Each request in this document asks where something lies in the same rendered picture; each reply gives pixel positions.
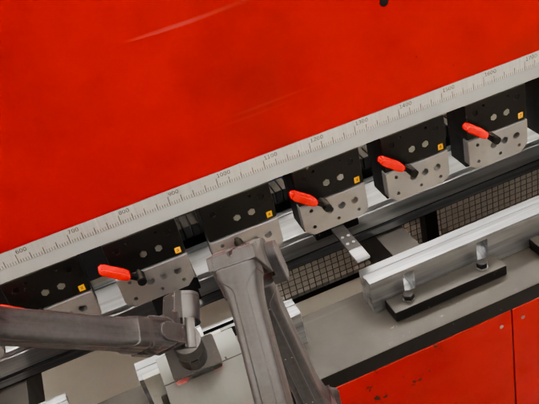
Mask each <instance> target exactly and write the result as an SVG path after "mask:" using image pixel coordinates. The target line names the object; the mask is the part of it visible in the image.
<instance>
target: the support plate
mask: <svg viewBox="0 0 539 404"><path fill-rule="evenodd" d="M213 338H214V340H215V342H216V345H217V348H218V350H219V353H220V355H221V359H222V361H224V360H225V357H227V358H231V357H232V356H235V355H237V354H240V353H241V348H240V345H239V342H238V340H237V338H236V336H235V334H234V332H233V330H232V328H229V329H226V330H224V331H222V332H220V333H216V334H214V335H213ZM156 363H157V365H158V368H159V371H160V375H161V377H162V380H163V383H164V385H167V384H169V383H171V382H174V379H173V377H172V373H171V370H170V368H169V365H168V362H167V359H166V357H165V355H164V356H162V357H160V358H157V359H156ZM222 363H223V367H222V368H220V369H218V370H213V371H210V372H208V373H206V374H203V375H201V376H199V377H196V378H193V379H191V378H189V377H188V378H189V380H188V381H187V382H186V383H184V384H181V385H179V386H178V385H177V384H176V382H174V383H173V384H171V385H168V386H166V387H165V389H166V392H167V395H168V399H169V401H170V404H254V401H253V395H252V392H251V389H250V385H249V379H248V376H247V373H246V370H245V364H244V361H243V357H242V354H240V355H238V356H236V357H234V358H231V359H229V360H227V361H225V362H222Z"/></svg>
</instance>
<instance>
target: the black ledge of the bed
mask: <svg viewBox="0 0 539 404"><path fill-rule="evenodd" d="M500 260H501V261H502V262H503V263H504V264H505V265H506V270H507V274H506V275H504V276H502V277H499V278H497V279H496V280H493V281H490V282H488V283H486V284H484V285H481V286H479V287H477V288H474V289H472V290H469V291H467V292H466V293H462V294H460V295H459V296H456V297H453V298H451V299H449V300H447V301H444V302H442V303H440V304H438V305H435V306H433V307H431V308H429V309H425V310H424V311H422V312H419V313H417V314H415V315H412V316H410V317H407V318H405V319H403V320H401V321H396V320H395V319H394V318H393V316H392V315H391V314H390V313H389V312H388V311H387V309H384V310H382V311H379V312H377V313H374V312H373V310H372V309H371V307H370V306H369V305H368V304H367V303H366V302H365V300H364V298H363V292H361V293H357V294H355V295H353V296H351V297H348V298H346V299H344V300H341V301H338V302H336V303H334V304H332V305H329V306H327V307H325V308H323V309H320V310H317V311H315V312H313V313H310V314H308V315H305V316H304V317H302V321H303V324H304V327H305V331H306V336H307V340H308V342H307V343H305V344H303V345H304V347H305V349H306V352H307V353H308V355H309V358H310V360H311V362H312V364H313V366H314V369H315V371H316V373H317V375H318V376H319V378H320V379H321V381H322V382H323V384H324V385H325V386H328V385H329V386H330V387H334V388H335V387H337V386H340V385H342V384H344V383H346V382H349V381H351V380H353V379H356V378H358V377H360V376H363V375H364V374H367V373H370V372H371V371H373V370H377V369H378V368H380V367H382V366H385V365H387V364H389V363H392V362H394V361H396V360H399V359H400V358H403V357H406V356H407V355H409V354H412V353H414V352H416V351H418V350H420V349H423V348H425V347H427V346H430V345H432V344H434V343H437V342H438V341H441V340H444V339H445V338H447V337H451V336H452V335H454V334H456V333H459V332H461V331H463V330H466V329H468V328H470V327H473V326H474V325H477V324H480V323H481V322H483V321H487V320H488V319H490V318H492V317H495V316H497V315H499V314H502V313H504V312H506V311H509V310H510V309H513V308H516V307H517V306H519V305H523V304H524V303H526V302H528V301H531V300H533V299H535V298H537V297H539V256H538V255H537V254H536V253H535V252H534V251H533V250H532V249H531V248H530V247H528V248H526V249H523V250H521V251H520V252H516V253H514V254H512V255H510V256H508V257H505V258H503V259H500ZM97 404H149V402H148V400H147V397H146V395H145V393H144V391H143V388H142V386H137V387H136V388H133V389H131V390H128V391H126V392H123V393H122V394H118V395H116V396H115V397H112V398H109V399H107V400H105V401H102V402H100V403H97Z"/></svg>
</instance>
